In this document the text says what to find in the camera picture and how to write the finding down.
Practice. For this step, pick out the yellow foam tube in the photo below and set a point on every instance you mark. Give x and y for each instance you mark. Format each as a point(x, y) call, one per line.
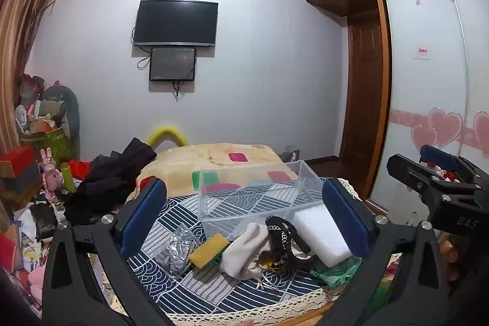
point(168, 129)

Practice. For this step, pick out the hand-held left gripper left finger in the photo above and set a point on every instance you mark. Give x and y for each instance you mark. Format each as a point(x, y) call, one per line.
point(142, 213)

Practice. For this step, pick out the beige lace cloth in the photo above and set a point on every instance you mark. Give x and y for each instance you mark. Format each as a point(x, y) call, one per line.
point(252, 310)

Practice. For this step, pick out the clear plastic box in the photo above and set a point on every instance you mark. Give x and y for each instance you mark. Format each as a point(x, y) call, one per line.
point(244, 203)

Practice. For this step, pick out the black plastic bag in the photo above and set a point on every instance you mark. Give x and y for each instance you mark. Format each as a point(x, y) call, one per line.
point(42, 221)

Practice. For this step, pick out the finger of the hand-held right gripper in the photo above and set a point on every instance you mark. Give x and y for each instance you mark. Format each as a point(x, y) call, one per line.
point(439, 154)
point(410, 173)

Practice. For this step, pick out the brown wooden door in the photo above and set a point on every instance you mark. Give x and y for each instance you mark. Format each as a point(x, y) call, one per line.
point(365, 93)

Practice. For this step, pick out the grey cushion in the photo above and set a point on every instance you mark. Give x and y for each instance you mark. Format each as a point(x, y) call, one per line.
point(70, 108)

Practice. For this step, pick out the red white sticker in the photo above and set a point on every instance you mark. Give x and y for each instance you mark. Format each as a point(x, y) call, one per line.
point(422, 52)

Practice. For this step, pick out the beige blanket with coloured patches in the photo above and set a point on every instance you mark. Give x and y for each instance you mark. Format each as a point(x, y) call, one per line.
point(183, 163)

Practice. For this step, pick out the striped brown curtain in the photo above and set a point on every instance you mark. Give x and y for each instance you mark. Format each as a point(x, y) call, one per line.
point(23, 43)

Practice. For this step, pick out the yellow green sponge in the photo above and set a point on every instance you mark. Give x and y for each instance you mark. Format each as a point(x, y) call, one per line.
point(208, 251)

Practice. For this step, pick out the wooden wardrobe with heart doors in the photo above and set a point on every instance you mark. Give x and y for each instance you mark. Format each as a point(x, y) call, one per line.
point(428, 81)

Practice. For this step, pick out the red cloth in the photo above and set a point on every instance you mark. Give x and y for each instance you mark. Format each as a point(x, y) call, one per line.
point(81, 169)

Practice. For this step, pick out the green paper bag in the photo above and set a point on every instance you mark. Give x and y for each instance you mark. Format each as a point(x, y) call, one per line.
point(53, 142)

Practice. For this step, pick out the green tube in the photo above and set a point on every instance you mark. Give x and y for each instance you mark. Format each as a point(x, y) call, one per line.
point(67, 177)

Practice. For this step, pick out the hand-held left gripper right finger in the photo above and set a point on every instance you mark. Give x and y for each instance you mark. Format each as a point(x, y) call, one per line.
point(345, 221)

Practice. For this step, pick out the navy white patterned blanket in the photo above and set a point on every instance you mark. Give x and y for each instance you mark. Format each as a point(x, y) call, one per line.
point(214, 287)

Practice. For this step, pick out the black clothes pile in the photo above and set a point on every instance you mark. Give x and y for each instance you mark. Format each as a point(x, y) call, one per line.
point(107, 181)

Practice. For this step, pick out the small black wall monitor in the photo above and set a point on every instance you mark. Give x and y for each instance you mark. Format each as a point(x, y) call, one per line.
point(172, 64)

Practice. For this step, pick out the white foam block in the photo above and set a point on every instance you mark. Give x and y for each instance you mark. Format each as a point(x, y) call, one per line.
point(323, 238)

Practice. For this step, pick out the green cloth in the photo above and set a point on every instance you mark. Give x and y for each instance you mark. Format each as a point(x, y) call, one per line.
point(338, 272)

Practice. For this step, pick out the white cloth pouch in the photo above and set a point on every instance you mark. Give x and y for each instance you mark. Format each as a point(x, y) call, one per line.
point(244, 253)

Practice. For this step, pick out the silver foil bag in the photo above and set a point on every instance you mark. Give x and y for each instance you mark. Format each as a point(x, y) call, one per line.
point(177, 251)

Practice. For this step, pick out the person's right hand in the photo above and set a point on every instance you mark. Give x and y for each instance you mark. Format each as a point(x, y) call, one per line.
point(452, 261)

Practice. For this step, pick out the red box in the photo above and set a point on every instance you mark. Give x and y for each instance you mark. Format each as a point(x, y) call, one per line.
point(17, 161)

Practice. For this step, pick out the pink bunny toy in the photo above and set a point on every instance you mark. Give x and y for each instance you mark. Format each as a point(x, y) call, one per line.
point(50, 177)

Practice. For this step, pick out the wall television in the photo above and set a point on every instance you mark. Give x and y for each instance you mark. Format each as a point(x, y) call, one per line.
point(175, 22)

